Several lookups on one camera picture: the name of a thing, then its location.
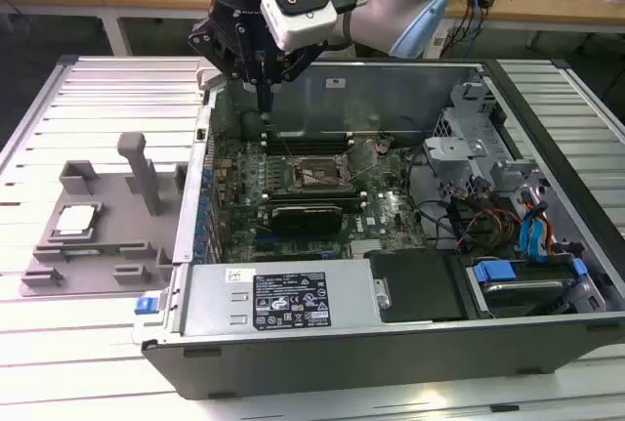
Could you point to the round coin battery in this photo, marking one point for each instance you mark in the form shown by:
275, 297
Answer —
383, 146

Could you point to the small blue clip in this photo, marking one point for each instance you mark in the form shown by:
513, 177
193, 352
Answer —
579, 268

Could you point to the blue case latch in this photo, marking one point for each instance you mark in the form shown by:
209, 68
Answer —
144, 305

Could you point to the silver metal drive cage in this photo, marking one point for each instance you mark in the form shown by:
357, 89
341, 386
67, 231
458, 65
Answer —
459, 147

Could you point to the black plastic shroud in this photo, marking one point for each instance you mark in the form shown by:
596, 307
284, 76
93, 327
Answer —
415, 289

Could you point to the black graphics card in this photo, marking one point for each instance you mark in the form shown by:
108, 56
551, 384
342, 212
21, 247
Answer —
307, 218

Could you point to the grey parts rack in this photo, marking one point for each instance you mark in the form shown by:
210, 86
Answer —
112, 225

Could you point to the green motherboard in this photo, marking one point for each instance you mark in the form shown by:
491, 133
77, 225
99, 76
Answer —
390, 206

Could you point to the green RAM stick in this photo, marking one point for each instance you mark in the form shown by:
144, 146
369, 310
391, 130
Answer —
105, 250

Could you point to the metal locking lever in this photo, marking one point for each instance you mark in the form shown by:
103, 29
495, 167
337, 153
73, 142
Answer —
290, 148

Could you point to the silver power supply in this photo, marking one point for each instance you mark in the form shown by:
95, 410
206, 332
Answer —
210, 304

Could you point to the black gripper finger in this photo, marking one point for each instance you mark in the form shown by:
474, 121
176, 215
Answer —
224, 50
300, 62

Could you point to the black PC case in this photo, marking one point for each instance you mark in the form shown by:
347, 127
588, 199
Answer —
342, 362

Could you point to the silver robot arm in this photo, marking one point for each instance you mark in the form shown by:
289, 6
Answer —
381, 15

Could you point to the silver CPU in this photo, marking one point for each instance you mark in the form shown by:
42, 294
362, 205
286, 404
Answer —
75, 220

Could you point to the black round part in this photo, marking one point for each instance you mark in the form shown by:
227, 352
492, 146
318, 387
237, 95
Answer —
253, 125

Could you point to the silver metal latch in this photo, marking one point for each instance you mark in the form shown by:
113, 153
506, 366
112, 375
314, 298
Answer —
383, 294

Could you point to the black RAM slot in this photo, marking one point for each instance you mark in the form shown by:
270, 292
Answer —
307, 144
351, 201
312, 190
307, 150
307, 139
312, 194
307, 134
312, 197

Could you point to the silver heatsink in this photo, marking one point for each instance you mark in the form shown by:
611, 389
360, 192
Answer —
366, 245

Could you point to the hard disk in blue carrier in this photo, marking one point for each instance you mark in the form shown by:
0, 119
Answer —
495, 272

